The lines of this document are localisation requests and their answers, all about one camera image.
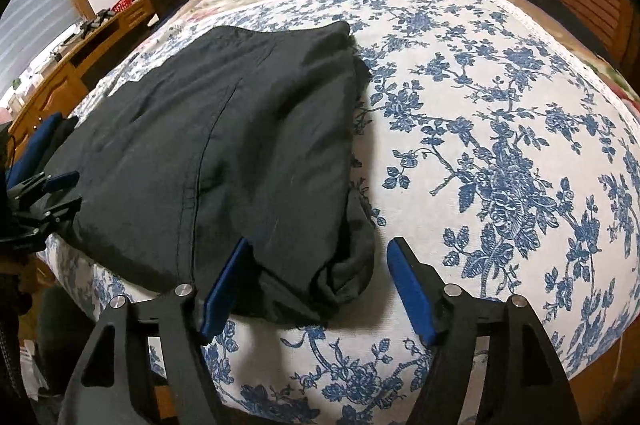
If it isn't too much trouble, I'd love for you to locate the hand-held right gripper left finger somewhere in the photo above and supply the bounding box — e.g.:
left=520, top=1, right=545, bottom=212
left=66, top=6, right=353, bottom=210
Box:
left=57, top=236, right=253, bottom=425

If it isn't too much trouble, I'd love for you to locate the blue garment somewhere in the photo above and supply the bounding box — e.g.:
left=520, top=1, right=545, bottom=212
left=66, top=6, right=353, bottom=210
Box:
left=7, top=114, right=63, bottom=186

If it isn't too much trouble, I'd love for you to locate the wooden desk cabinet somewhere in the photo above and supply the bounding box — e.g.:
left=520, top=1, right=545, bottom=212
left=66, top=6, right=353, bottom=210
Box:
left=7, top=0, right=156, bottom=151

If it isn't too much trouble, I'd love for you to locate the blue floral bedspread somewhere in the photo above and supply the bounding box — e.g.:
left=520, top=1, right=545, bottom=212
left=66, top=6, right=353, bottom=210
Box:
left=42, top=0, right=633, bottom=425

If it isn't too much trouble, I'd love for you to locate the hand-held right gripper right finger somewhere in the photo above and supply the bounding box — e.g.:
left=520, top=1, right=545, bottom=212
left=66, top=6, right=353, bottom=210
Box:
left=386, top=236, right=583, bottom=425

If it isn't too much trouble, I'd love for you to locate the black jacket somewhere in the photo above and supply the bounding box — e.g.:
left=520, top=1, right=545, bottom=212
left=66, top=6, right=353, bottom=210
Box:
left=42, top=21, right=377, bottom=326

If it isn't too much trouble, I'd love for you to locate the grey window blind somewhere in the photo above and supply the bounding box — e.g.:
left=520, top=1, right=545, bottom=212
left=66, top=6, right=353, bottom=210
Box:
left=0, top=0, right=83, bottom=101

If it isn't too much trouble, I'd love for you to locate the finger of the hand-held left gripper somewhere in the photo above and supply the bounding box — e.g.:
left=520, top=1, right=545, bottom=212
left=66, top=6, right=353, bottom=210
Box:
left=10, top=171, right=81, bottom=202
left=27, top=198, right=83, bottom=232

